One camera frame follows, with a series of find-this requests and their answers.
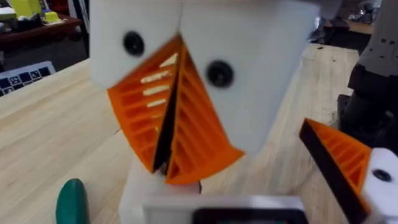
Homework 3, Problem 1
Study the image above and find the dark wooden side table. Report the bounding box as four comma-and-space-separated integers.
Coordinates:
0, 13, 83, 49

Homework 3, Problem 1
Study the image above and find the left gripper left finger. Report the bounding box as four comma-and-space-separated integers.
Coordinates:
119, 157, 203, 224

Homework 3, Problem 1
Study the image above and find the green disc with holes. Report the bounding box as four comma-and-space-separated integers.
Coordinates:
55, 178, 91, 224

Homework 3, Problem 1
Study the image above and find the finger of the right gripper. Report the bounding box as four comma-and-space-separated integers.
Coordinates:
89, 0, 183, 174
164, 0, 322, 185

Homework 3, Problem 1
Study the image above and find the large yellow box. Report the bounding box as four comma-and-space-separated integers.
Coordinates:
8, 0, 43, 19

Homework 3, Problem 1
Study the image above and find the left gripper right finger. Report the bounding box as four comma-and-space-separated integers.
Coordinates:
298, 118, 398, 224

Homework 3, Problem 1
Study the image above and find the black and white marker board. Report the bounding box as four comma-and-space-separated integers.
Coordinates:
0, 60, 57, 98

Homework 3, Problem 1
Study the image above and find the small yellow block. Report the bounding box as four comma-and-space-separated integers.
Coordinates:
44, 11, 60, 24

